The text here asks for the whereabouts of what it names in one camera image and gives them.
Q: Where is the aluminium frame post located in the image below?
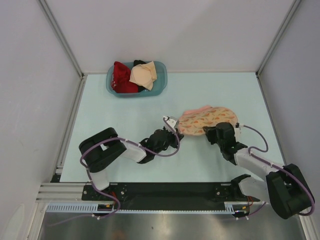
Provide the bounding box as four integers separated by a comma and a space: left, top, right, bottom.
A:
255, 0, 303, 78
36, 0, 85, 78

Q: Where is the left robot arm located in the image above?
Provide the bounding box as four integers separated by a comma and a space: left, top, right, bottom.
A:
78, 127, 184, 200

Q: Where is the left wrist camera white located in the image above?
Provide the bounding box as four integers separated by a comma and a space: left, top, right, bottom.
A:
162, 116, 179, 131

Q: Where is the red garment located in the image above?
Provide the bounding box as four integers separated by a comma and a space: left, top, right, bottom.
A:
111, 61, 138, 94

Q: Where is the black garment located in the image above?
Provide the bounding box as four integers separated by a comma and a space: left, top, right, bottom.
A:
133, 60, 146, 67

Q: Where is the right aluminium frame post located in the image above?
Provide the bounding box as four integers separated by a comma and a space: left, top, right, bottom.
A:
255, 0, 303, 78

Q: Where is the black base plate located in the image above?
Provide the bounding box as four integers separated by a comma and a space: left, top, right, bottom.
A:
81, 178, 261, 211

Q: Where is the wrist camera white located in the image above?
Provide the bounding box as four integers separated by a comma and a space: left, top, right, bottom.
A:
162, 116, 179, 131
234, 122, 244, 142

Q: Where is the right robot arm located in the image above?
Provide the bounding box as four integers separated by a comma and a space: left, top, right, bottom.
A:
203, 122, 315, 219

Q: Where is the beige bra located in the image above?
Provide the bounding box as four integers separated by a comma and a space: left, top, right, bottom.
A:
129, 61, 158, 91

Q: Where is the left aluminium frame post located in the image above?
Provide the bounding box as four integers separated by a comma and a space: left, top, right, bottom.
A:
36, 0, 85, 78

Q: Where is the teal plastic basket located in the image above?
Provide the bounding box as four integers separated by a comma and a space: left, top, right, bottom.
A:
106, 61, 168, 98

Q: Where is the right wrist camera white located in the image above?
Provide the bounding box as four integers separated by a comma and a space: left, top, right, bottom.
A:
234, 122, 244, 142

